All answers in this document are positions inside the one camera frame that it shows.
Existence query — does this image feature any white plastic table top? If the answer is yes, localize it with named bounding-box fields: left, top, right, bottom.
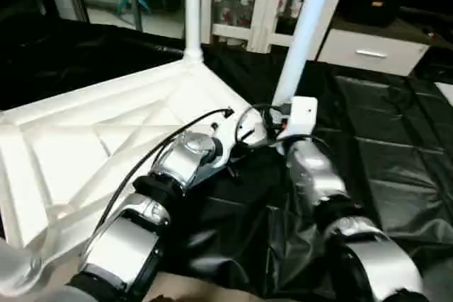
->
left=0, top=58, right=273, bottom=276

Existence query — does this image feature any black work mat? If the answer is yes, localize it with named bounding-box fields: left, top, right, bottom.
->
left=0, top=18, right=453, bottom=302

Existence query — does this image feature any dark low sideboard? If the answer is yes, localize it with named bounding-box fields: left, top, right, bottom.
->
left=400, top=6, right=453, bottom=69

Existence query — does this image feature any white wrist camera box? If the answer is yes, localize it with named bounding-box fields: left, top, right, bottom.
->
left=280, top=97, right=319, bottom=140
left=212, top=108, right=268, bottom=154

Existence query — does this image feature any white flat board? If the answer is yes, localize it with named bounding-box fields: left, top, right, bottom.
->
left=435, top=81, right=453, bottom=108

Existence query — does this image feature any blue floor stand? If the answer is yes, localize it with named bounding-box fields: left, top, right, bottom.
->
left=115, top=0, right=151, bottom=16

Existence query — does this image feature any white drawer unit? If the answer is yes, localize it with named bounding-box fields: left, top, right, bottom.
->
left=316, top=28, right=431, bottom=76

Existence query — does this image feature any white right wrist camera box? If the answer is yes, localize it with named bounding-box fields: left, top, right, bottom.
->
left=280, top=97, right=319, bottom=140

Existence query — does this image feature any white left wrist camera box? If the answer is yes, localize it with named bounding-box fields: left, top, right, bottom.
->
left=212, top=108, right=268, bottom=154

